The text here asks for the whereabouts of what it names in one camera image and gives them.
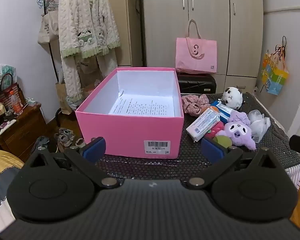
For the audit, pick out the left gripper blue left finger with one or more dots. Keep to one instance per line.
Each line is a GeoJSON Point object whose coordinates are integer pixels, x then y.
{"type": "Point", "coordinates": [94, 150]}

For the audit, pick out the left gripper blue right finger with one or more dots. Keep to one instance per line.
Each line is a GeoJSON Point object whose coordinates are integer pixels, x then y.
{"type": "Point", "coordinates": [212, 151]}

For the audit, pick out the green plush ball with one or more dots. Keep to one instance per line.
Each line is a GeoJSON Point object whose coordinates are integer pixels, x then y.
{"type": "Point", "coordinates": [222, 140]}

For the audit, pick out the pink strawberry plush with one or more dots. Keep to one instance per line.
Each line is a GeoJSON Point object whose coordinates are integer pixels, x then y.
{"type": "Point", "coordinates": [214, 130]}

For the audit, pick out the white pink tissue pack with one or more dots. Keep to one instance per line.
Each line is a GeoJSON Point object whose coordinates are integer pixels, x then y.
{"type": "Point", "coordinates": [203, 124]}

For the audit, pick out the purple plush toy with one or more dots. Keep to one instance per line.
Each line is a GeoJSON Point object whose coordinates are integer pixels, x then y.
{"type": "Point", "coordinates": [238, 131]}

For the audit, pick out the blue wet wipes pack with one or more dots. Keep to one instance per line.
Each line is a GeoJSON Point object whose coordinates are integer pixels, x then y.
{"type": "Point", "coordinates": [224, 111]}

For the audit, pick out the orange plush ball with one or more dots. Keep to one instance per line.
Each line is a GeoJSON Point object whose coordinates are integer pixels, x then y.
{"type": "Point", "coordinates": [214, 108]}

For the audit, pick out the white mesh bath pouf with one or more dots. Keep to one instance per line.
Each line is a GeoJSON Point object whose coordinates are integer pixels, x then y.
{"type": "Point", "coordinates": [259, 125]}

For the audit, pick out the pink floral scrunchie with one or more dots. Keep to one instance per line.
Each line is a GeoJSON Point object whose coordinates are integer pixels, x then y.
{"type": "Point", "coordinates": [195, 105]}

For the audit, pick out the white panda plush ball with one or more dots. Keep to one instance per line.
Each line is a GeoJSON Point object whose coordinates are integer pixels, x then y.
{"type": "Point", "coordinates": [232, 98]}

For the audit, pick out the black bubble mat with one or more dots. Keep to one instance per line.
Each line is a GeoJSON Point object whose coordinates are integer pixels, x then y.
{"type": "Point", "coordinates": [191, 160]}

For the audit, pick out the grey sneakers pair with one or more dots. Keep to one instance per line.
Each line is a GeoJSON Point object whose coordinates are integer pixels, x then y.
{"type": "Point", "coordinates": [64, 137]}

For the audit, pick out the brown paper bag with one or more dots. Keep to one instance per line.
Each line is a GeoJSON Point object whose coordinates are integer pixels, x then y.
{"type": "Point", "coordinates": [61, 93]}

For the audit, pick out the printed paper sheet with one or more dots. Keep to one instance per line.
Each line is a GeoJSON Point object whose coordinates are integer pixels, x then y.
{"type": "Point", "coordinates": [143, 105]}

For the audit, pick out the pink cardboard box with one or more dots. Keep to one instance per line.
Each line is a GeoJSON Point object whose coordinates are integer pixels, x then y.
{"type": "Point", "coordinates": [134, 136]}

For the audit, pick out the black suitcase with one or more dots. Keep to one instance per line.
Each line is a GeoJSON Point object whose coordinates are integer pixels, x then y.
{"type": "Point", "coordinates": [196, 83]}

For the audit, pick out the wooden nightstand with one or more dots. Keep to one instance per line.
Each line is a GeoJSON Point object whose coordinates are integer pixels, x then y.
{"type": "Point", "coordinates": [19, 139]}

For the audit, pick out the colourful paper gift bag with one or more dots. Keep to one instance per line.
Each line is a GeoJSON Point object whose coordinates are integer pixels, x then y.
{"type": "Point", "coordinates": [274, 69]}

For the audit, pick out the orange drink bottle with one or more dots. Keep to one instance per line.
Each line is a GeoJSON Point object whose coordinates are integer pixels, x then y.
{"type": "Point", "coordinates": [16, 105]}

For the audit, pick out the pink tote bag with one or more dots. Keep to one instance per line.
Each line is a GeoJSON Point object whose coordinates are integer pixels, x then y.
{"type": "Point", "coordinates": [195, 55]}

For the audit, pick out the cream knit cardigan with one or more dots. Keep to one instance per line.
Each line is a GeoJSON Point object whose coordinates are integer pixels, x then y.
{"type": "Point", "coordinates": [88, 34]}

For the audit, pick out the beige canvas tote bag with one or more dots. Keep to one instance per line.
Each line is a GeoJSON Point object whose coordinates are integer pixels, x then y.
{"type": "Point", "coordinates": [48, 31]}

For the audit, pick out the beige wardrobe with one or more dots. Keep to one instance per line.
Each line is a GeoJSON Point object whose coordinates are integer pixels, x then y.
{"type": "Point", "coordinates": [236, 26]}

